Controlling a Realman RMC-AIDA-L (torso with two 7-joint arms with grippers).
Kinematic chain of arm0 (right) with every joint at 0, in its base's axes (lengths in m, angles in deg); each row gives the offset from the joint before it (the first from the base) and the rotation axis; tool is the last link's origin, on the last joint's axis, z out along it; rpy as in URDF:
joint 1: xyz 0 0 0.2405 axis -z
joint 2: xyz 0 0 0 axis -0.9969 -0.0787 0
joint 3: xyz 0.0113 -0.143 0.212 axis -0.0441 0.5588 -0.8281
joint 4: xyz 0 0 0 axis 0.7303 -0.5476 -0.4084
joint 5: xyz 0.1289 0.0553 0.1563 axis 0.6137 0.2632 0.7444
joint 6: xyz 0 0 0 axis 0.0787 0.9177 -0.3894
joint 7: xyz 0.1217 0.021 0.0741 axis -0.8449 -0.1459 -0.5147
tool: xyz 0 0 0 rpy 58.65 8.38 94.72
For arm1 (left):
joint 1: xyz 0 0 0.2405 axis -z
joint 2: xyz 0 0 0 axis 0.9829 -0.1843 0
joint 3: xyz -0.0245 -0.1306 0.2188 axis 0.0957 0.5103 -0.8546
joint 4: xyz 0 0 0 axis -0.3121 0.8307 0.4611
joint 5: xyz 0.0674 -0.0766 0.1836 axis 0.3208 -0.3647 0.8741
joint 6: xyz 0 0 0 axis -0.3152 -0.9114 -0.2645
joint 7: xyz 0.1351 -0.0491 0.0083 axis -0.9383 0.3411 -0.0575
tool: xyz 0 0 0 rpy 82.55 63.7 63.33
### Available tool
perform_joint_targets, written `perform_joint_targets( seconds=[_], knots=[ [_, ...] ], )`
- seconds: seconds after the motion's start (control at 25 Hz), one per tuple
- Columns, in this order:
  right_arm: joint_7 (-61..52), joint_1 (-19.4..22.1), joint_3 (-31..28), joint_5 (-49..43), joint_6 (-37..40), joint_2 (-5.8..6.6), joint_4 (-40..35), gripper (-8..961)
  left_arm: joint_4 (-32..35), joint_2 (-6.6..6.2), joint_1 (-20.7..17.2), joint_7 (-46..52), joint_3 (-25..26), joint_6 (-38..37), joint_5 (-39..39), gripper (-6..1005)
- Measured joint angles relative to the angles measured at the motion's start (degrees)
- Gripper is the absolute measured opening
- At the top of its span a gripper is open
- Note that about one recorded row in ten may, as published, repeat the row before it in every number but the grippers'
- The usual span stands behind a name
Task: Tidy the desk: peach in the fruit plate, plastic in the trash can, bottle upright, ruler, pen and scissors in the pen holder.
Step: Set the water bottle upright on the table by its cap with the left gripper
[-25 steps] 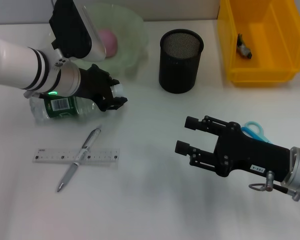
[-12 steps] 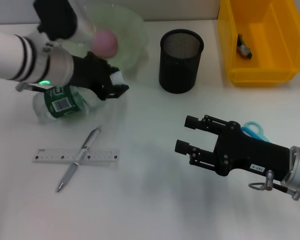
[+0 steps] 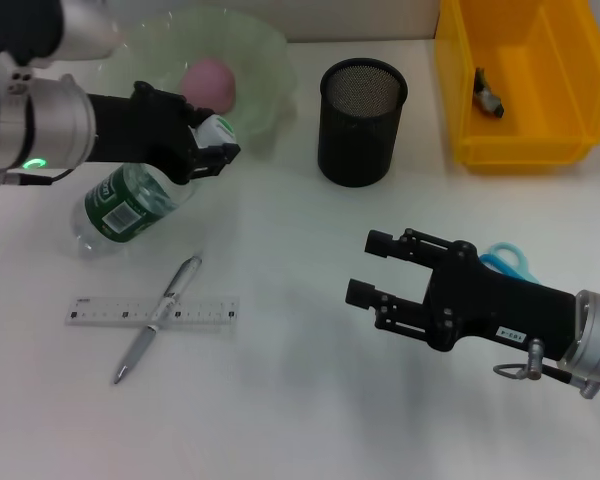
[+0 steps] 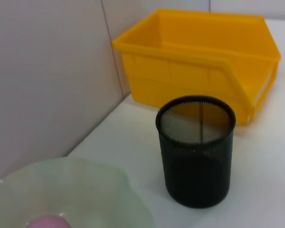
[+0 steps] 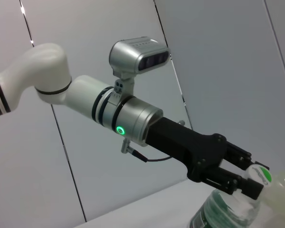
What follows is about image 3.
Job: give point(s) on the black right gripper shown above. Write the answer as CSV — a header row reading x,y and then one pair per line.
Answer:
x,y
505,310

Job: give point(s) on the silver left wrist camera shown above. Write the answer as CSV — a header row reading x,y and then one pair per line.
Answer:
x,y
80,25

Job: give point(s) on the blue scissors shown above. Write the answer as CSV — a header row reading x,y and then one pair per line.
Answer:
x,y
505,257

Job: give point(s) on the silver ballpoint pen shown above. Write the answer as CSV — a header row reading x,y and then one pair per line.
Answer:
x,y
165,300

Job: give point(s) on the black mesh pen holder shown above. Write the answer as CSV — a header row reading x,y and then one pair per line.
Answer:
x,y
360,130

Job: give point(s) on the yellow plastic bin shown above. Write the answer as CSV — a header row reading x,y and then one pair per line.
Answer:
x,y
540,140

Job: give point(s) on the pink toy peach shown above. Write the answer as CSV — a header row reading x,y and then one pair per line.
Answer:
x,y
212,82

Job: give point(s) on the clear plastic ruler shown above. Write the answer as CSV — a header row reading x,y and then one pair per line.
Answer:
x,y
100,312

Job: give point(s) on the clear green-label water bottle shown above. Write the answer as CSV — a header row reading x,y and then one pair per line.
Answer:
x,y
125,210

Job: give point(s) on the green glass fruit bowl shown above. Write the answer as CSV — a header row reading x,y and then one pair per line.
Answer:
x,y
260,65

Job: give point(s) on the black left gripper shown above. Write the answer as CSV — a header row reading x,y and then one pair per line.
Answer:
x,y
135,130

